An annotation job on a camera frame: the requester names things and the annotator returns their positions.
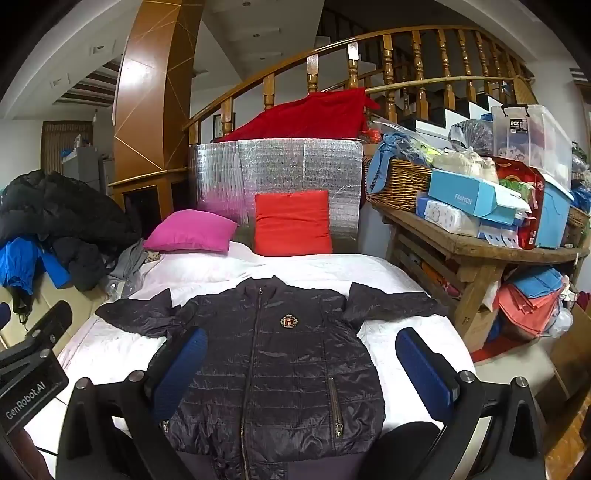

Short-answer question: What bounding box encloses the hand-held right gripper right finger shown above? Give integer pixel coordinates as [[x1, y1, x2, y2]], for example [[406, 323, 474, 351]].
[[395, 326, 548, 480]]

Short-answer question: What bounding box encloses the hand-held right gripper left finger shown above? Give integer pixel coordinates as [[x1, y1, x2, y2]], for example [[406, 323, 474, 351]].
[[55, 325, 209, 480]]

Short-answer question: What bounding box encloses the black quilted jacket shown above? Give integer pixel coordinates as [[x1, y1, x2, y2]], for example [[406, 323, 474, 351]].
[[95, 275, 450, 480]]

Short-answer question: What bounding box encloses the pile of dark clothes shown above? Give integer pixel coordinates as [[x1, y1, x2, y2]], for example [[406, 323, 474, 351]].
[[0, 170, 139, 291]]

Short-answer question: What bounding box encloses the beige sofa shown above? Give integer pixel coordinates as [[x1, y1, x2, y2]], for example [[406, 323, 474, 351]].
[[0, 277, 121, 370]]

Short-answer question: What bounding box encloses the blue garment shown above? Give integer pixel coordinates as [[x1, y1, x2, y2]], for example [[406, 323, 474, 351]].
[[0, 235, 72, 296]]

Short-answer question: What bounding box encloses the grey garment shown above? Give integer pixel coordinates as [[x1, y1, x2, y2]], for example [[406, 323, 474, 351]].
[[104, 239, 160, 298]]

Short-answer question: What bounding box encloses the wooden side shelf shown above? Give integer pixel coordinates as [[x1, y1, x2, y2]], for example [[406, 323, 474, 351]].
[[369, 198, 589, 340]]

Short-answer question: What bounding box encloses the stack of orange cloths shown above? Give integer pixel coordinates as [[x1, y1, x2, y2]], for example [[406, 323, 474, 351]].
[[498, 281, 561, 340]]

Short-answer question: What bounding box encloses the white bed cover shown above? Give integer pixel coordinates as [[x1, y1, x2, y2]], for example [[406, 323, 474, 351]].
[[23, 240, 476, 480]]

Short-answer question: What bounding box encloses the pink pillow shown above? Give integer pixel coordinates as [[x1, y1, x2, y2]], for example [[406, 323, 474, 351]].
[[143, 209, 238, 253]]

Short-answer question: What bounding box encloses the brown cardboard box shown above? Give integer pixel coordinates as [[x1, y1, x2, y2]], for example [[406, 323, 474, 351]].
[[549, 305, 591, 416]]

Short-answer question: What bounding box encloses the white tissue pack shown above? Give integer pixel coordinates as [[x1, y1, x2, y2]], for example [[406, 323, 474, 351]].
[[416, 191, 481, 236]]

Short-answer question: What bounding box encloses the grey cabinet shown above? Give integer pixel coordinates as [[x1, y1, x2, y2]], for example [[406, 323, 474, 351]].
[[62, 147, 114, 195]]

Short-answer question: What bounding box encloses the red pillow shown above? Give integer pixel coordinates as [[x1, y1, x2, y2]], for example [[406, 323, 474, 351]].
[[254, 189, 334, 257]]

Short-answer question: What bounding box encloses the light blue cardboard box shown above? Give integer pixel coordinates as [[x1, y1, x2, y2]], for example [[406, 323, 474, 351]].
[[428, 168, 532, 226]]

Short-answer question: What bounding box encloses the wicker basket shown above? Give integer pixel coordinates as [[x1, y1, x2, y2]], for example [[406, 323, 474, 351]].
[[365, 157, 435, 213]]

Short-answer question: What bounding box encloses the blue plastic bin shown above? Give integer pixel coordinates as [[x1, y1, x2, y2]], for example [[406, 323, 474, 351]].
[[536, 178, 574, 249]]

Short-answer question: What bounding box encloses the white plastic bag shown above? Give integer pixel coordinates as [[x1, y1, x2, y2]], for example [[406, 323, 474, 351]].
[[431, 148, 499, 183]]

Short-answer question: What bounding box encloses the red printed bag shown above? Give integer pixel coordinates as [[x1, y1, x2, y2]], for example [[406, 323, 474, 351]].
[[492, 157, 546, 250]]

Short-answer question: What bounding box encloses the blue cloth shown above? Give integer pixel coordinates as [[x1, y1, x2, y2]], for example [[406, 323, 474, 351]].
[[369, 133, 432, 195]]

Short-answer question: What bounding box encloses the silver foil insulation mat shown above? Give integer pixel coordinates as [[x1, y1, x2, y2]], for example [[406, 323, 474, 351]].
[[188, 137, 365, 254]]

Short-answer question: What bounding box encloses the dark plastic bag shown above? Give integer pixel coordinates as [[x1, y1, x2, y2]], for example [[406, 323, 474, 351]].
[[450, 119, 495, 155]]

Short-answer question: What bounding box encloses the wooden column cabinet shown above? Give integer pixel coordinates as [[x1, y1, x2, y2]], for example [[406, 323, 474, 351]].
[[108, 0, 206, 222]]

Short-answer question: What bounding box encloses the clear plastic storage box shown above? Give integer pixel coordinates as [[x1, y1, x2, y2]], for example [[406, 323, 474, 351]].
[[490, 104, 573, 188]]

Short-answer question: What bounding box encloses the red blanket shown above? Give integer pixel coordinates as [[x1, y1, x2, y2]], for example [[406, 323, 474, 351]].
[[215, 88, 380, 143]]

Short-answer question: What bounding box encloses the wooden stair railing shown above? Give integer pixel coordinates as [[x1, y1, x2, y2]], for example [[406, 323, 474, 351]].
[[182, 25, 539, 144]]

